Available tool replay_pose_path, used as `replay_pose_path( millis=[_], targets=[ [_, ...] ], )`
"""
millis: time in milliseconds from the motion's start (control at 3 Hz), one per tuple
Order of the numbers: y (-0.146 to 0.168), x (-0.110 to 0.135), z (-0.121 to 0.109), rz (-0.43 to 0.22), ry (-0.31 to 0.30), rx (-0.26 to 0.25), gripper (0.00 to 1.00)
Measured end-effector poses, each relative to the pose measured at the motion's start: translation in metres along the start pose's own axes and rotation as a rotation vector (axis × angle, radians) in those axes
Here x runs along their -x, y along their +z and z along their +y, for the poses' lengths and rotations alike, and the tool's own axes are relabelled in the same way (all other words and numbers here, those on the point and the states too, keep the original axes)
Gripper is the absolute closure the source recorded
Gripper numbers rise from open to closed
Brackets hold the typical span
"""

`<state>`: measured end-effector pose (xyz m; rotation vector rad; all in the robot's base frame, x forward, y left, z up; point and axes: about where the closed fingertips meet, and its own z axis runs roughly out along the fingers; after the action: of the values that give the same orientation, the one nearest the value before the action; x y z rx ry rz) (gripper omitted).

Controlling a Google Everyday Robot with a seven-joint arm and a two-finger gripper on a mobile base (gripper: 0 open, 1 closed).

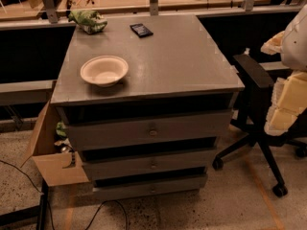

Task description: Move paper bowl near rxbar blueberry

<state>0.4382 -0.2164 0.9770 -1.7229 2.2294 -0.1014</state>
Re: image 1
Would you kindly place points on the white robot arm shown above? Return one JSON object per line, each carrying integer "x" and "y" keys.
{"x": 294, "y": 43}

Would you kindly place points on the brown cardboard box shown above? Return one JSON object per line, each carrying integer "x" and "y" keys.
{"x": 57, "y": 168}

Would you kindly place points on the black metal stand leg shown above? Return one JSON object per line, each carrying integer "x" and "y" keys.
{"x": 38, "y": 212}

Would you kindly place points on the dark blue rxbar wrapper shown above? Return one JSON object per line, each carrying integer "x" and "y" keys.
{"x": 141, "y": 30}

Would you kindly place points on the grey bottom drawer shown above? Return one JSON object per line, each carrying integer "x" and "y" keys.
{"x": 151, "y": 188}

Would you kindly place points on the grey drawer cabinet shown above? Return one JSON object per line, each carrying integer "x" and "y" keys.
{"x": 177, "y": 70}

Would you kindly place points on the black office chair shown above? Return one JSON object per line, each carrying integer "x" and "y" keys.
{"x": 254, "y": 102}

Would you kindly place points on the grey middle drawer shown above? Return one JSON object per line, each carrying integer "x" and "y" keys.
{"x": 152, "y": 163}

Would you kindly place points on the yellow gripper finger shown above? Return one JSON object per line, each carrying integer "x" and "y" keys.
{"x": 273, "y": 45}
{"x": 289, "y": 100}

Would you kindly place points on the grey drawer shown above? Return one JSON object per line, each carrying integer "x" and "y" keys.
{"x": 151, "y": 188}
{"x": 148, "y": 131}
{"x": 152, "y": 163}

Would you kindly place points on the white paper bowl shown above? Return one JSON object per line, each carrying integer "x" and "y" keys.
{"x": 104, "y": 70}

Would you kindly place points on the grey top drawer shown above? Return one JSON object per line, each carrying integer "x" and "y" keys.
{"x": 148, "y": 131}

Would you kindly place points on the green item in box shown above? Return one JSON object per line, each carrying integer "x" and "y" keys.
{"x": 60, "y": 129}

